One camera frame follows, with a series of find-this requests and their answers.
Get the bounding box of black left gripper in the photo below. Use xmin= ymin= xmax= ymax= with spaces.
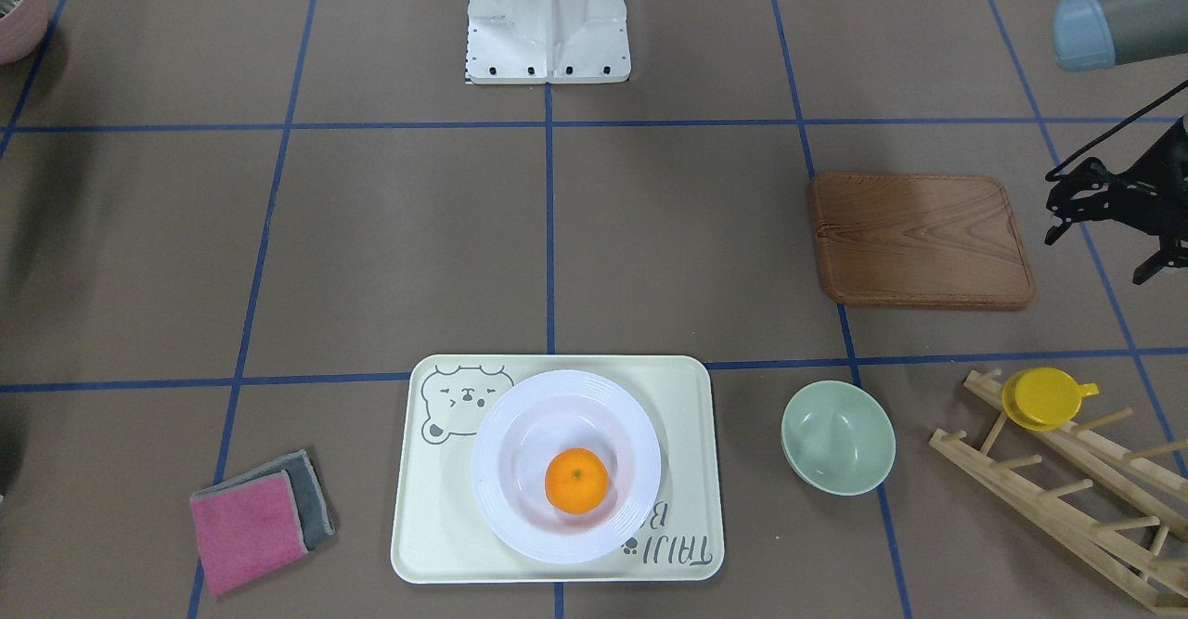
xmin=1043 ymin=116 xmax=1187 ymax=285

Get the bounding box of orange fruit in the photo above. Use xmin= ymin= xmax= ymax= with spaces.
xmin=544 ymin=448 xmax=609 ymax=516

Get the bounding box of white round plate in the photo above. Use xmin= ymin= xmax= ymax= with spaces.
xmin=470 ymin=369 xmax=663 ymax=567

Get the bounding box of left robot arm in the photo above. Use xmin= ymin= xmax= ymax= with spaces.
xmin=1044 ymin=0 xmax=1187 ymax=285

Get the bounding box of brown wooden tray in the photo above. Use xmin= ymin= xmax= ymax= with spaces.
xmin=807 ymin=171 xmax=1037 ymax=311

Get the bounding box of cream bear tray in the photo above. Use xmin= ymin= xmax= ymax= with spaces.
xmin=391 ymin=355 xmax=725 ymax=585

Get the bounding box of yellow plastic mug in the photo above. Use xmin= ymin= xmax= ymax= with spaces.
xmin=1001 ymin=367 xmax=1100 ymax=432

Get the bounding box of green ceramic bowl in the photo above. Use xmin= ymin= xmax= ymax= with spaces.
xmin=781 ymin=380 xmax=897 ymax=495

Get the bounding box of wooden peg drying rack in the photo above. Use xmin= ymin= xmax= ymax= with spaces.
xmin=929 ymin=369 xmax=1187 ymax=618

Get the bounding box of pink and grey cloth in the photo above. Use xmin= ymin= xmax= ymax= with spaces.
xmin=189 ymin=449 xmax=336 ymax=596

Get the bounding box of pink bowl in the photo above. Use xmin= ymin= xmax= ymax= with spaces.
xmin=1 ymin=0 xmax=50 ymax=67

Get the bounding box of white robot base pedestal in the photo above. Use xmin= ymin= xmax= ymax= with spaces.
xmin=465 ymin=0 xmax=632 ymax=86

